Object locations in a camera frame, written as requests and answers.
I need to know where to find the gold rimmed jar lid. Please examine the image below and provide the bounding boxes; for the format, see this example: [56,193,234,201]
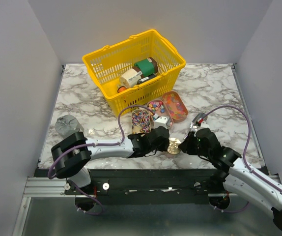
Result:
[167,138,181,155]

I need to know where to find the pink tray pastel star candies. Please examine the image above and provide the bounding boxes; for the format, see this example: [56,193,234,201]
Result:
[147,99,173,129]

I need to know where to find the pink tray translucent star candies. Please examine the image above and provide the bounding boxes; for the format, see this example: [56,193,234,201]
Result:
[162,91,188,123]

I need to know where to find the beige tray swirl lollipops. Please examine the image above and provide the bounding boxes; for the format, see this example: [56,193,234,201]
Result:
[131,109,152,134]

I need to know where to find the black box package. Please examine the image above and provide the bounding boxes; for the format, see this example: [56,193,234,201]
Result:
[137,73,156,85]

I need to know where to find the cream wrapped paper roll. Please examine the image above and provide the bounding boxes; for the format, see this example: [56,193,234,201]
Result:
[119,68,142,89]

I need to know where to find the green wrapped brown package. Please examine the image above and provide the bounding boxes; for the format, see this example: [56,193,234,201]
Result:
[134,57,158,76]

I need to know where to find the yellow plastic shopping basket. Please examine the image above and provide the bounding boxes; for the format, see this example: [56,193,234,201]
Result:
[82,29,186,116]

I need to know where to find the grey crumpled cloth lump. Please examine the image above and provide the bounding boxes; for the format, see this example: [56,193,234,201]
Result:
[55,115,84,138]

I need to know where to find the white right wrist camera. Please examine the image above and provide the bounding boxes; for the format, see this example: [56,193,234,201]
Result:
[197,118,210,128]

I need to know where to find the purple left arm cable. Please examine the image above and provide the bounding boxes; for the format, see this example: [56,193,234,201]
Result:
[47,105,155,216]

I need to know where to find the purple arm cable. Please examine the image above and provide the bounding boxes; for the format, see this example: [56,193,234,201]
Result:
[199,105,282,213]
[47,105,155,216]

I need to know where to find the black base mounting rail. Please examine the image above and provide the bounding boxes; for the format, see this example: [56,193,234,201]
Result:
[34,168,269,205]

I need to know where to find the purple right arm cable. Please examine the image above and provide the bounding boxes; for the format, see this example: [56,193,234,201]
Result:
[199,105,282,213]

